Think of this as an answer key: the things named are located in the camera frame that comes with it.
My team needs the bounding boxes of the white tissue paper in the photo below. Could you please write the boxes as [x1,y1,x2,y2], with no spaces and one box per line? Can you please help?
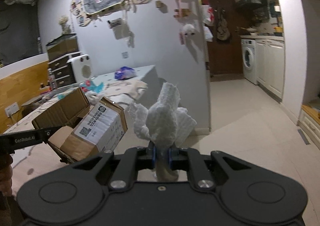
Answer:
[129,82,197,149]

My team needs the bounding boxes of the small cardboard box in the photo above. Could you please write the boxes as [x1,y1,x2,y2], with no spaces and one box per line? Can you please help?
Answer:
[31,88,127,163]

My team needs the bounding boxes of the blue snack wrapper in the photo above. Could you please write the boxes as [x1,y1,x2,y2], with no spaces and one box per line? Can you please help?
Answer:
[58,81,104,100]

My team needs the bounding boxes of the person left hand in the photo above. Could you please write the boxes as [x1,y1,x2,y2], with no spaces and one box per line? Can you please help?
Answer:
[1,155,13,197]

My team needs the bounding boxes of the purple tissue pack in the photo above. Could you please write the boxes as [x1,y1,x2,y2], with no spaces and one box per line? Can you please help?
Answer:
[114,66,137,81]

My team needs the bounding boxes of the black drawer organizer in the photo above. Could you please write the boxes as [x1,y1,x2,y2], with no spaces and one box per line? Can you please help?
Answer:
[48,52,81,88]

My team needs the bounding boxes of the white space heater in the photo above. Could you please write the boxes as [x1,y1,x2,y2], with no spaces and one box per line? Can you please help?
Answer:
[67,54,93,83]

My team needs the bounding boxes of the glass fish tank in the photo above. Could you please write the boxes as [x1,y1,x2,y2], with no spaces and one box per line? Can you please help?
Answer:
[46,33,79,61]

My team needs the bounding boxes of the white washing machine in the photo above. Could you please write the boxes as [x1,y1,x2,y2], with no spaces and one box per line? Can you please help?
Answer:
[241,39,258,85]

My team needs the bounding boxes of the white sheep plush toy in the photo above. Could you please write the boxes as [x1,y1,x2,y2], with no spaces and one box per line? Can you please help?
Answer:
[182,24,195,36]

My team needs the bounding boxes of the white kitchen cabinets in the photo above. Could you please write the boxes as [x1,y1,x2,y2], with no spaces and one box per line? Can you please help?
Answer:
[255,39,285,101]

